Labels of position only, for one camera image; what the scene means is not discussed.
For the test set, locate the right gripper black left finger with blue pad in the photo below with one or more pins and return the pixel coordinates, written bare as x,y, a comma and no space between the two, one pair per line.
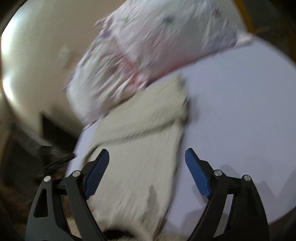
47,220

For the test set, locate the beige knitted sweater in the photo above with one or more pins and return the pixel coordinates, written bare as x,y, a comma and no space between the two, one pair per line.
142,136

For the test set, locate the lavender bed sheet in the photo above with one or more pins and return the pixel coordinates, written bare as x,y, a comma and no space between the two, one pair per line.
242,119

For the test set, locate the pink floral pillow left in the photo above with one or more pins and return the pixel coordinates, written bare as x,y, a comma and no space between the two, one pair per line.
102,79

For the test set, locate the pink floral pillow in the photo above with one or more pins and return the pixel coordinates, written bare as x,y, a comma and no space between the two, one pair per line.
102,79
157,37

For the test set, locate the pink floral pillow right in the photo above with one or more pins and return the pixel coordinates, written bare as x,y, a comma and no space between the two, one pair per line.
157,37

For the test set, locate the white wall switch plate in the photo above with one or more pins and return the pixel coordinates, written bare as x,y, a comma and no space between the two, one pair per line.
64,56

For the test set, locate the wooden bed frame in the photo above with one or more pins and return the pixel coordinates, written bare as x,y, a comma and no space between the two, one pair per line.
266,20

